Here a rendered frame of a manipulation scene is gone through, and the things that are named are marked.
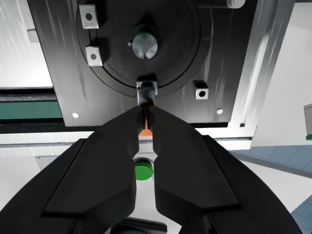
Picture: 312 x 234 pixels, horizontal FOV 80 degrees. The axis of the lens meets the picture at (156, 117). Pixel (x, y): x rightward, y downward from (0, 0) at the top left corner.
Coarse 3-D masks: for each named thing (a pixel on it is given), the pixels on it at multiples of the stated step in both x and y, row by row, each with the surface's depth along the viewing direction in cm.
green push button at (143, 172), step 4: (140, 160) 32; (136, 164) 31; (140, 164) 31; (144, 164) 31; (148, 164) 31; (136, 168) 31; (140, 168) 31; (144, 168) 31; (148, 168) 31; (152, 168) 32; (136, 172) 32; (140, 172) 32; (144, 172) 32; (148, 172) 32; (152, 172) 32; (136, 176) 32; (140, 176) 32; (144, 176) 32; (148, 176) 32; (140, 180) 33
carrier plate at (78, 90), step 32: (32, 0) 19; (64, 0) 19; (256, 0) 20; (64, 32) 21; (224, 32) 21; (64, 64) 22; (224, 64) 23; (64, 96) 24; (96, 96) 25; (128, 96) 25; (192, 96) 25; (224, 96) 25
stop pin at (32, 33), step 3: (27, 30) 21; (30, 30) 21; (33, 30) 21; (27, 33) 21; (30, 33) 21; (33, 33) 21; (36, 33) 21; (30, 36) 21; (33, 36) 21; (36, 36) 21; (30, 39) 21; (33, 39) 21; (36, 39) 21; (33, 42) 21; (36, 42) 21
